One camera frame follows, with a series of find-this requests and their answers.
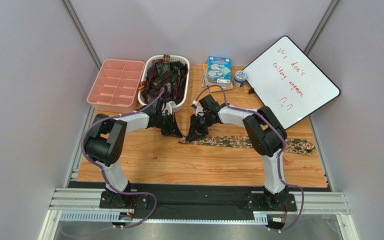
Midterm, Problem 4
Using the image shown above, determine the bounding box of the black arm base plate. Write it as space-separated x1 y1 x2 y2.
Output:
68 180 331 221

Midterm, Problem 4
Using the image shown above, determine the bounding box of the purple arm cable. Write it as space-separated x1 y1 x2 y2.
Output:
193 84 305 233
80 87 166 230

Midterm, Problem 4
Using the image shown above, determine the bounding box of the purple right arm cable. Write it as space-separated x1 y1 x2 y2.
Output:
193 84 305 233

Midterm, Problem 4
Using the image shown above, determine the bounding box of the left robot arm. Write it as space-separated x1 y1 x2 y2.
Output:
81 100 183 207

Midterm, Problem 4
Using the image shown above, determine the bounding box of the blue packaged book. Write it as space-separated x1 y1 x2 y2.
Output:
204 55 232 86

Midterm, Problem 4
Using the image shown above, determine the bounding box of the patterned paisley necktie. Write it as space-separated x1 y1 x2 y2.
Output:
178 136 317 156

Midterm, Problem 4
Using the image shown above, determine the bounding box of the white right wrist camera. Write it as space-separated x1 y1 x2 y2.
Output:
191 100 203 116

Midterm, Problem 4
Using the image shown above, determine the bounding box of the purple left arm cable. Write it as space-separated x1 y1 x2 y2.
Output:
80 87 166 230

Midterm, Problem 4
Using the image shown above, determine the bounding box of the pile of dark ties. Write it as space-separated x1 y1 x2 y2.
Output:
139 59 189 104

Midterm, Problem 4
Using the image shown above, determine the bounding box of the pink divided tray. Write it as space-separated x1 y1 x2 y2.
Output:
86 59 145 113

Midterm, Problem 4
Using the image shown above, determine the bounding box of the white dry-erase board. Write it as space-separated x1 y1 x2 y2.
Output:
244 35 341 129

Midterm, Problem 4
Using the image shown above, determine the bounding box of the white perforated basket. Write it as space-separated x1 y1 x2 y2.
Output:
137 54 190 113

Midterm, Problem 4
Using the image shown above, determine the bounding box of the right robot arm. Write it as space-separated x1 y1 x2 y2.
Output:
185 94 288 206

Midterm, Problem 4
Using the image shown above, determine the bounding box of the aluminium rail frame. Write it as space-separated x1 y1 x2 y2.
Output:
39 183 358 240

